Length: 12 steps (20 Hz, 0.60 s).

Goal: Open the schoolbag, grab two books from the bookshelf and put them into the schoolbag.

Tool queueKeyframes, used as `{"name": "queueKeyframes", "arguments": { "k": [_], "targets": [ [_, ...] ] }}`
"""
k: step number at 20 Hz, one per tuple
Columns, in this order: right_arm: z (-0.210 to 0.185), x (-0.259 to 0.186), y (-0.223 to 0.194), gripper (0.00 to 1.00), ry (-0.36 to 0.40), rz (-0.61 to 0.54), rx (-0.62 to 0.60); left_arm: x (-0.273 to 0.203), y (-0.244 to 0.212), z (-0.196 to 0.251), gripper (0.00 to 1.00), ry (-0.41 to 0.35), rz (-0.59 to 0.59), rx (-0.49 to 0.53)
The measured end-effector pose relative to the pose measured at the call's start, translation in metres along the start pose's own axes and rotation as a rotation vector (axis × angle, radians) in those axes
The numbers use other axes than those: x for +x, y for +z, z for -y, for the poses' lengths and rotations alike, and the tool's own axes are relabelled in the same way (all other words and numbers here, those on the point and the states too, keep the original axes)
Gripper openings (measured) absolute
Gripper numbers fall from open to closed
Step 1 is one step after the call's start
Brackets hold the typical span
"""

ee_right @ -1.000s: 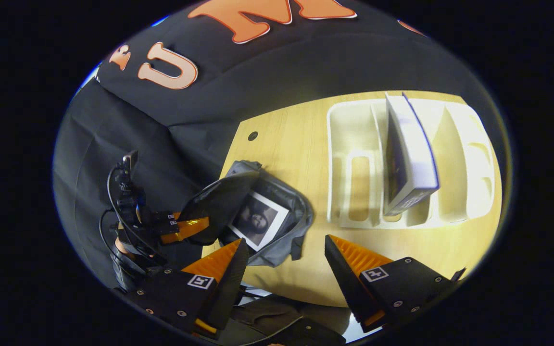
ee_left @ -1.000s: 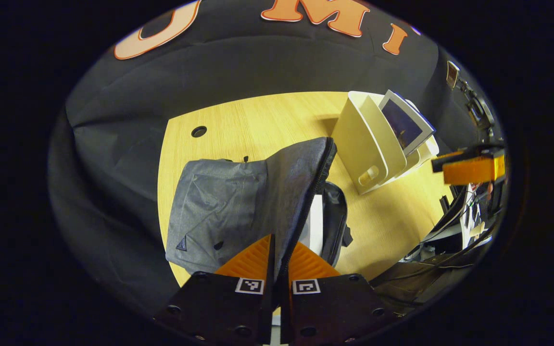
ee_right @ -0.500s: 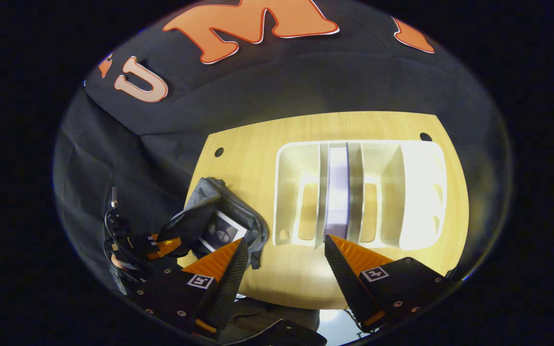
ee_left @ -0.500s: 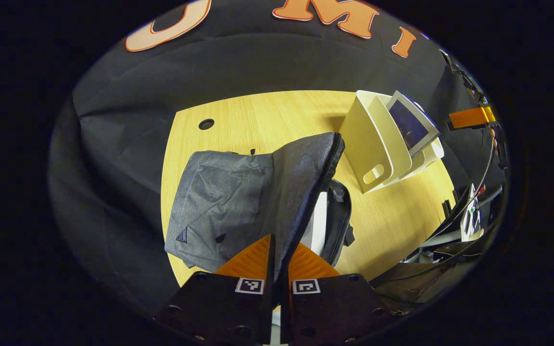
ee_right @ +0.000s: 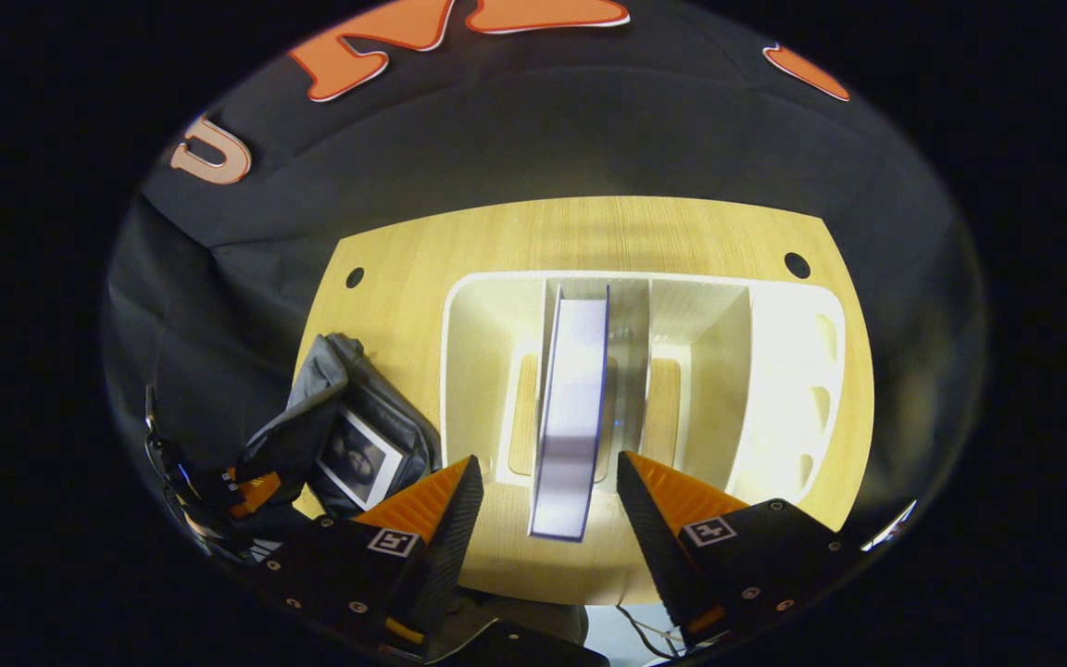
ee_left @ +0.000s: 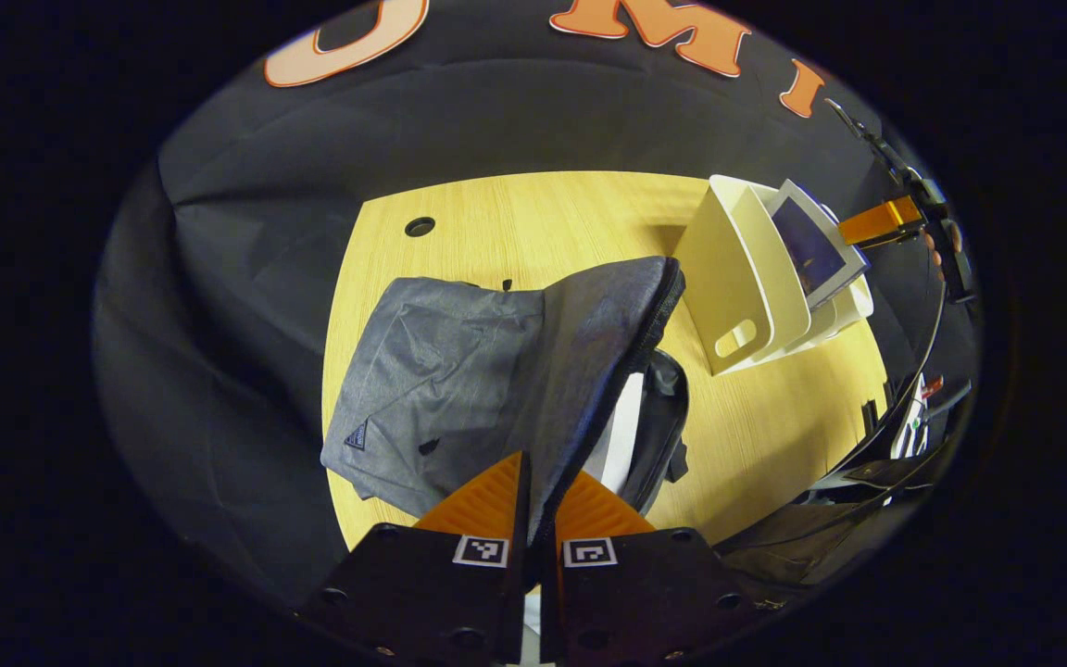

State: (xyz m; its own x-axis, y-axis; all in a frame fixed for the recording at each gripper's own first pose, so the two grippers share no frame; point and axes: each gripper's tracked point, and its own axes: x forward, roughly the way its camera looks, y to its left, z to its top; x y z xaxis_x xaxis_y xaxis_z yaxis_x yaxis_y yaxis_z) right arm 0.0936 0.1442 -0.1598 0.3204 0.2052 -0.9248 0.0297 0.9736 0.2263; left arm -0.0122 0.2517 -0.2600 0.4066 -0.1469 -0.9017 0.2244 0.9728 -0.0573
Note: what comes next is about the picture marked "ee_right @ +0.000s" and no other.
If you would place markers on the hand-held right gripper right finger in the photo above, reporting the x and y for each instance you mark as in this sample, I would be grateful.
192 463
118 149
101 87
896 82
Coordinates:
649 537

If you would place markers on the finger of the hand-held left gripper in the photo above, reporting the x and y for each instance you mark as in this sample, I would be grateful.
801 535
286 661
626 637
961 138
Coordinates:
256 502
251 482

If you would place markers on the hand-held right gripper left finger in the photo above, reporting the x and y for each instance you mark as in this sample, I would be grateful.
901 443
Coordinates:
455 537

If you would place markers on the grey schoolbag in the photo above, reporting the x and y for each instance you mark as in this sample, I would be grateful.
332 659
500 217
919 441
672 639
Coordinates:
311 389

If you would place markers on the blue cover book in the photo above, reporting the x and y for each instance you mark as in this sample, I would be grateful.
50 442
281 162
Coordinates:
571 417

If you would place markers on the cream plastic bookshelf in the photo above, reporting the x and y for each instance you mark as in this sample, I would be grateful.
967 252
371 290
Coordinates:
784 371

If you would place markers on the dark grey cloth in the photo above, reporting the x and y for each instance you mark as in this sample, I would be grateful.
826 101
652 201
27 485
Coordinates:
524 621

